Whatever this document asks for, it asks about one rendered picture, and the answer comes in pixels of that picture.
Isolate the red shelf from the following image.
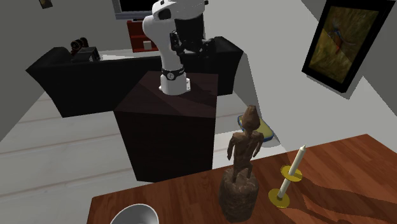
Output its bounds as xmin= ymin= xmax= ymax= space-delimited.
xmin=126 ymin=19 xmax=160 ymax=53

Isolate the grey framed screen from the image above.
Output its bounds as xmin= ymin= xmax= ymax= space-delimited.
xmin=111 ymin=0 xmax=157 ymax=20

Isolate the dark robot stand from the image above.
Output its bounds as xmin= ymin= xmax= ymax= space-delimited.
xmin=113 ymin=70 xmax=219 ymax=183

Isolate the black sofa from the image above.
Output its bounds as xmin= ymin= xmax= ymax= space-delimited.
xmin=25 ymin=36 xmax=244 ymax=118

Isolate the black box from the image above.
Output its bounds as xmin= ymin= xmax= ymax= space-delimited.
xmin=72 ymin=46 xmax=101 ymax=63

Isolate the yellow cushion with blue edge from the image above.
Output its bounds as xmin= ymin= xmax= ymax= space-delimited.
xmin=237 ymin=114 xmax=275 ymax=143

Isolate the black framed bird picture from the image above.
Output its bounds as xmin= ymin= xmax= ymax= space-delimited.
xmin=301 ymin=0 xmax=397 ymax=94

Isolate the brown wooden figure on stump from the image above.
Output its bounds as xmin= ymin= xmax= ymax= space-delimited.
xmin=218 ymin=104 xmax=265 ymax=224

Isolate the white candle in gold holder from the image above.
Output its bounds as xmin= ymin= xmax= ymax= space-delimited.
xmin=267 ymin=144 xmax=307 ymax=209

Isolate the white bowl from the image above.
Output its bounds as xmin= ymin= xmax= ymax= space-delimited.
xmin=109 ymin=203 xmax=160 ymax=224

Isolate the brown wooden table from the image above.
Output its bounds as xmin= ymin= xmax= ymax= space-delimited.
xmin=86 ymin=133 xmax=397 ymax=224

